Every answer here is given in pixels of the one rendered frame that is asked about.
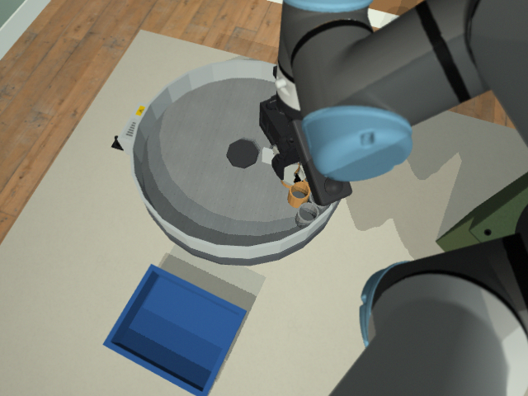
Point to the blue crate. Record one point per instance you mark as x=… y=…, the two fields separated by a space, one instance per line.
x=176 y=332

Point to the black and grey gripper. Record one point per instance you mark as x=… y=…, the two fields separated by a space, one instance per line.
x=273 y=121

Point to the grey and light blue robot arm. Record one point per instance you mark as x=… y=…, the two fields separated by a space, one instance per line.
x=454 y=323

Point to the grey metal sleeve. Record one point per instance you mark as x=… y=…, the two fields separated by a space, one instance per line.
x=321 y=209
x=306 y=207

